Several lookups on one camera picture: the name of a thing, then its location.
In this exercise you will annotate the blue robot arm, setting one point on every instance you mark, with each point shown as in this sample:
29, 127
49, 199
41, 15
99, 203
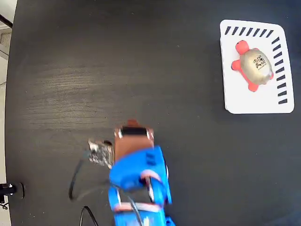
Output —
141, 169

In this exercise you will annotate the black table clamp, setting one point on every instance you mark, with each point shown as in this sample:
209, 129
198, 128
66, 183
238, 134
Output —
14, 189

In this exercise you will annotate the white plastic tray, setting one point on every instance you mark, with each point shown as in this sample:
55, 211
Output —
235, 99

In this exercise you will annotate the black bar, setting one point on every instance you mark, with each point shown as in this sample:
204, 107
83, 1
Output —
5, 20

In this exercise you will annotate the bare camera circuit board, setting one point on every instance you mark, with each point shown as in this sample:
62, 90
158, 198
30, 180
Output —
100, 153

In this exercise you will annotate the red turtle toy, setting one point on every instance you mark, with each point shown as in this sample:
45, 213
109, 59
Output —
255, 67

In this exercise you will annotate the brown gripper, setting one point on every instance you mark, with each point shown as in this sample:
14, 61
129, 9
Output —
132, 144

